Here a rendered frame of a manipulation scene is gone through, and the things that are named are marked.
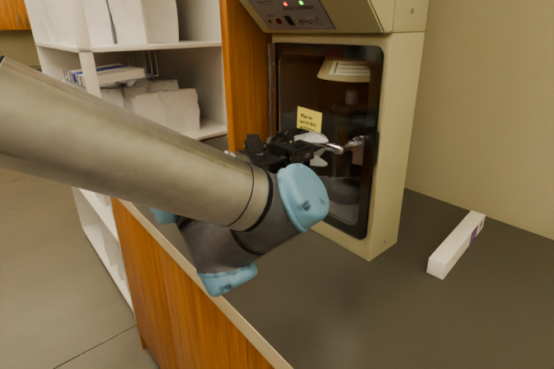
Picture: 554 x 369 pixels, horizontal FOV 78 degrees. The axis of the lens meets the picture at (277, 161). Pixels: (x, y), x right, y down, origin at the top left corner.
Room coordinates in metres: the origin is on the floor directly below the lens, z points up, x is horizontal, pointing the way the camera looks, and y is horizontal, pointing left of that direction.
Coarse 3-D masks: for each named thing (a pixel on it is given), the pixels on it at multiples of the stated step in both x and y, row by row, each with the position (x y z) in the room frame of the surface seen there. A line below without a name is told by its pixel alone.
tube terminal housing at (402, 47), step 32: (416, 0) 0.66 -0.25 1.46; (416, 32) 0.67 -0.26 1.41; (384, 64) 0.63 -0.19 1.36; (416, 64) 0.68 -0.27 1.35; (384, 96) 0.62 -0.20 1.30; (384, 128) 0.62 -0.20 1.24; (384, 160) 0.63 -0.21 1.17; (384, 192) 0.64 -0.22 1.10; (320, 224) 0.73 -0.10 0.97; (384, 224) 0.65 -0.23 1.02
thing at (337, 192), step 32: (288, 64) 0.80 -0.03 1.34; (320, 64) 0.73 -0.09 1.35; (352, 64) 0.66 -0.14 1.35; (288, 96) 0.80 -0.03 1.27; (320, 96) 0.73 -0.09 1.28; (352, 96) 0.66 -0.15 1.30; (352, 128) 0.66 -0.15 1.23; (352, 160) 0.65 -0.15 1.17; (352, 192) 0.65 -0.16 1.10; (352, 224) 0.64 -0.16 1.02
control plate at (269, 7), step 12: (252, 0) 0.77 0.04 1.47; (264, 0) 0.74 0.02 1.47; (276, 0) 0.72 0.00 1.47; (288, 0) 0.70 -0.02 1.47; (312, 0) 0.65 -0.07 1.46; (264, 12) 0.78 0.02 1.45; (276, 12) 0.75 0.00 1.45; (288, 12) 0.73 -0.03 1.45; (300, 12) 0.70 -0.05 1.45; (312, 12) 0.68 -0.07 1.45; (324, 12) 0.66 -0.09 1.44; (276, 24) 0.78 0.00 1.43; (288, 24) 0.76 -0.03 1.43; (300, 24) 0.73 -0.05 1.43; (312, 24) 0.70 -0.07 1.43; (324, 24) 0.68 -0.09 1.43
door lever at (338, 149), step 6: (318, 144) 0.66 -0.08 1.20; (324, 144) 0.65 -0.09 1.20; (330, 144) 0.64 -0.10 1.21; (336, 144) 0.63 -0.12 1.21; (348, 144) 0.64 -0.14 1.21; (354, 144) 0.65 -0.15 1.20; (330, 150) 0.63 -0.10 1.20; (336, 150) 0.62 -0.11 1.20; (342, 150) 0.62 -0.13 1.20; (354, 150) 0.65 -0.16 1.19
